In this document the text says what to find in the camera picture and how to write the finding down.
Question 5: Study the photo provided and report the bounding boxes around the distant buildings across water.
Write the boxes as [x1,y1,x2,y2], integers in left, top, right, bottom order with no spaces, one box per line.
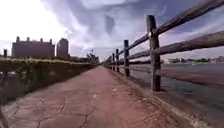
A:
[161,55,224,65]

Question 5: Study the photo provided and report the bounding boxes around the wide brown building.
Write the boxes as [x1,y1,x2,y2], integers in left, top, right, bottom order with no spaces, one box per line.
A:
[11,36,56,59]

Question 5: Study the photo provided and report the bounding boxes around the water beside path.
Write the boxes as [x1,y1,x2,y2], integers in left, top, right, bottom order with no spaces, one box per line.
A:
[116,62,224,126]

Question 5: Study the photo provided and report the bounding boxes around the tall tower building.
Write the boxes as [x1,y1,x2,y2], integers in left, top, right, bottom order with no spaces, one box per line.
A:
[55,37,70,59]

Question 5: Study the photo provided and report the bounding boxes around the green hedge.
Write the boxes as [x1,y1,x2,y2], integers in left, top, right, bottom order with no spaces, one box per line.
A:
[0,58,98,107]

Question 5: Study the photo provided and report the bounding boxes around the grey stone kerb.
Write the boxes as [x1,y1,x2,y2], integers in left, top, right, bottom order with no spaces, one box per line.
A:
[106,65,221,128]

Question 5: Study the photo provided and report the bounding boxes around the wooden post and rail fence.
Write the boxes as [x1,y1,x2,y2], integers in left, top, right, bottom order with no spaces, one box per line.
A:
[101,0,224,93]

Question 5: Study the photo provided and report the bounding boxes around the red stone paved path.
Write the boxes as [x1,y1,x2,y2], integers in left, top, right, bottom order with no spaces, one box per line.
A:
[0,65,188,128]

